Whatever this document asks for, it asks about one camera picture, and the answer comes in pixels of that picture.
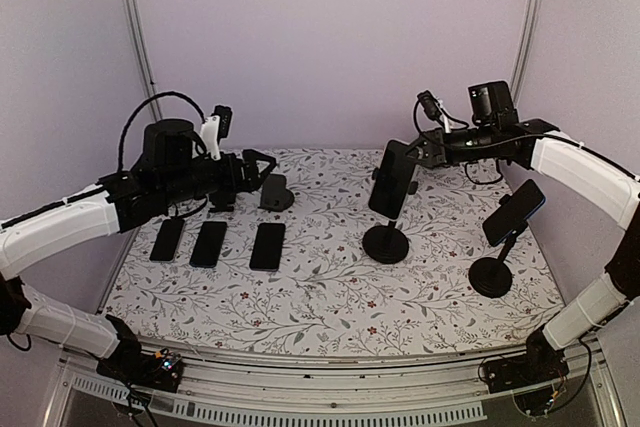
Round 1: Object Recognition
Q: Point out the floral patterned table mat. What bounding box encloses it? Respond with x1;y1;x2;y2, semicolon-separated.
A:
105;149;563;357

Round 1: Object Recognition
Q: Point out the black folding phone stand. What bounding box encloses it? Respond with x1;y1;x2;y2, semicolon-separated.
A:
208;191;237;213

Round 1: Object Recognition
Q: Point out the front aluminium rail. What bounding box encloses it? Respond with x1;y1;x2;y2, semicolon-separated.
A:
43;338;626;426

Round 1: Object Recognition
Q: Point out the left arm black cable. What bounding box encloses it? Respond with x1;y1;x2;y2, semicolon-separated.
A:
117;90;209;168

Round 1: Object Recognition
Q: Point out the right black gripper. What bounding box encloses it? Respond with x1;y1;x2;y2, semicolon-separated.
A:
398;123;498;169

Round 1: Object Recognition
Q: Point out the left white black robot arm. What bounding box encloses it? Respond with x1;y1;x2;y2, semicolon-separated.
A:
1;115;277;381

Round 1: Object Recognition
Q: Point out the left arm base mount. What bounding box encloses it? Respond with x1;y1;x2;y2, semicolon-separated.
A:
96;339;184;393

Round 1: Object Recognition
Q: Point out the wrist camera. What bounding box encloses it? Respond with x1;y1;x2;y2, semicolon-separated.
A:
200;105;232;161
417;90;452;134

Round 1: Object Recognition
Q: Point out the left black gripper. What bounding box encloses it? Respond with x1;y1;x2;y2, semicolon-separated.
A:
162;149;278;207

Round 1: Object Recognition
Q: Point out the black phone silver edge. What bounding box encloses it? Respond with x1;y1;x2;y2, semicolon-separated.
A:
149;218;185;262

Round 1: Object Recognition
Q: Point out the right aluminium frame post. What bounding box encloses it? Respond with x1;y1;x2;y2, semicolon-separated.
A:
511;0;543;104

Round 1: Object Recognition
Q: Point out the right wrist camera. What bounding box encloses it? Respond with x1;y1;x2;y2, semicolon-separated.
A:
417;90;452;134

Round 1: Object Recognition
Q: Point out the left aluminium frame post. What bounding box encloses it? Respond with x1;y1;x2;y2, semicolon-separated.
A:
122;0;157;97

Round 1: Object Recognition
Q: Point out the black round base phone stand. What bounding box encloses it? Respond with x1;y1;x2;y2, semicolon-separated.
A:
259;174;294;212

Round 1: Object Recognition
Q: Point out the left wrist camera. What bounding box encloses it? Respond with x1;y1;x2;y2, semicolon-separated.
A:
200;105;232;161

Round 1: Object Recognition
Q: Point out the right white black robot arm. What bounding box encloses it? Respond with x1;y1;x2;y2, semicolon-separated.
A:
412;81;639;383

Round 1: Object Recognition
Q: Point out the aluminium frame post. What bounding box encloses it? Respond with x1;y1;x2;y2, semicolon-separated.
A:
122;0;157;97
511;0;543;104

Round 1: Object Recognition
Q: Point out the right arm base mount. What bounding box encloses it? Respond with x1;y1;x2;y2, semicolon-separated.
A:
477;329;593;419

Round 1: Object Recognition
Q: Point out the black tall round-base stand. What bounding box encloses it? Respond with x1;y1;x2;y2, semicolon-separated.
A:
468;226;525;299

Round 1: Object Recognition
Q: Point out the black phone blue edge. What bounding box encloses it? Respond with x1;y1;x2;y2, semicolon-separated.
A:
189;221;227;268

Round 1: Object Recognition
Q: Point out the black blue phone on tall stand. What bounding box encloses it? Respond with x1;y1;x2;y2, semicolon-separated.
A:
482;179;546;247

